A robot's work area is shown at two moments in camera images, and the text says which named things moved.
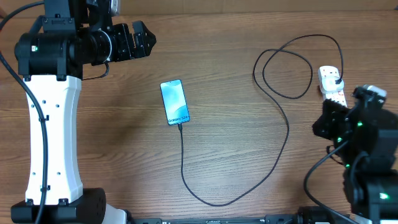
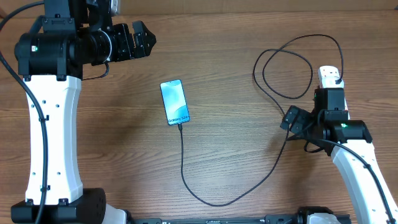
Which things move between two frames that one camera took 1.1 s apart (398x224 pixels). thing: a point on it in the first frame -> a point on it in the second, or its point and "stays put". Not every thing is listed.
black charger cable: [278, 48] stays put
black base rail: [231, 219] stays put
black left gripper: [142, 49] stays put
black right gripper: [329, 117] -> [300, 118]
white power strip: [338, 96] -> [328, 76]
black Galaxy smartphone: [175, 102] stays put
